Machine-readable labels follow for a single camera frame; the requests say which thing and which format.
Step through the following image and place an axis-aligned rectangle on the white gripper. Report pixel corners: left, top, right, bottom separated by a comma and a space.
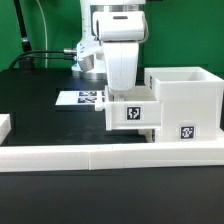
103, 42, 139, 95

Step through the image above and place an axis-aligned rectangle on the white drawer box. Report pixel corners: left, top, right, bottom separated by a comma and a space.
95, 86, 162, 131
138, 129, 160, 143

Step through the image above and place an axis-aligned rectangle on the white front drawer box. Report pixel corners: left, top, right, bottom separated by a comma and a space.
138, 129, 160, 143

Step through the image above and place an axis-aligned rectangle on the white drawer cabinet frame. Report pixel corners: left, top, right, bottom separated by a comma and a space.
144, 67, 224, 142

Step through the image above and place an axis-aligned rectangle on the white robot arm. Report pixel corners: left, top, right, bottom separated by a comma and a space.
72, 0, 149, 96

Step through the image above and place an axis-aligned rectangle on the white marker sheet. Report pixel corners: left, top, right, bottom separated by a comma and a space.
56, 90, 105, 106

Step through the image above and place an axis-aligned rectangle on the black pole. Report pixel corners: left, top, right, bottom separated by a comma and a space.
13, 0, 32, 52

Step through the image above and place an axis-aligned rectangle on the white U-shaped boundary fence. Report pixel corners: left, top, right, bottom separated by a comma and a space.
0, 114, 224, 172

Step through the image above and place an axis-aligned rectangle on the white thin cable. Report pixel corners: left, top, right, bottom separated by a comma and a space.
35, 0, 49, 69

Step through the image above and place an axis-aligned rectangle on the black cable with connector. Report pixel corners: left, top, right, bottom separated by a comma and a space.
8, 47, 78, 70

